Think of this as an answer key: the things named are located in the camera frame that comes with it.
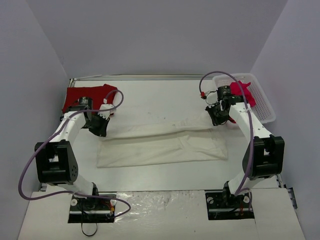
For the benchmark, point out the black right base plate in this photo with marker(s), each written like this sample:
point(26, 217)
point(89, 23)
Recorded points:
point(221, 209)

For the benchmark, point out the white plastic basket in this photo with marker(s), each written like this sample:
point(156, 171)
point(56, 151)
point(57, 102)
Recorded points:
point(263, 110)

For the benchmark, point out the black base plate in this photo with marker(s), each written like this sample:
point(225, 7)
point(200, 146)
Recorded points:
point(91, 210)
point(221, 209)

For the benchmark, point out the pink t shirt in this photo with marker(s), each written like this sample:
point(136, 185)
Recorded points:
point(235, 90)

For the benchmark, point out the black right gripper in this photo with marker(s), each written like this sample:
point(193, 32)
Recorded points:
point(216, 113)

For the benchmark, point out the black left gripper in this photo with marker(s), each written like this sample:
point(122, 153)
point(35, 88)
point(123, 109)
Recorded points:
point(97, 125)

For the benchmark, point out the folded red t shirt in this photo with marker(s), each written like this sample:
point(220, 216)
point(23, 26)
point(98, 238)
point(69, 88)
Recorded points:
point(96, 93)

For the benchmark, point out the white t shirt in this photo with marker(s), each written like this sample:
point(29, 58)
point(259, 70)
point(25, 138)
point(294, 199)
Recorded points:
point(188, 140)

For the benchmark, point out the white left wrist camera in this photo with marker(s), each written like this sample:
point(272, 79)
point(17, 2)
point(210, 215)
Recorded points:
point(106, 110)

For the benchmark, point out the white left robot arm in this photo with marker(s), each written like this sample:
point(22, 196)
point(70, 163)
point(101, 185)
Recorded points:
point(56, 163)

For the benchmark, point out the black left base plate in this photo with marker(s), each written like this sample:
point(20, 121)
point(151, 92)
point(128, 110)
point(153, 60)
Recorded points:
point(91, 210)

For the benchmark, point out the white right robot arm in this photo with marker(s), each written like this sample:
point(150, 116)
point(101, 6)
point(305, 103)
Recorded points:
point(264, 155)

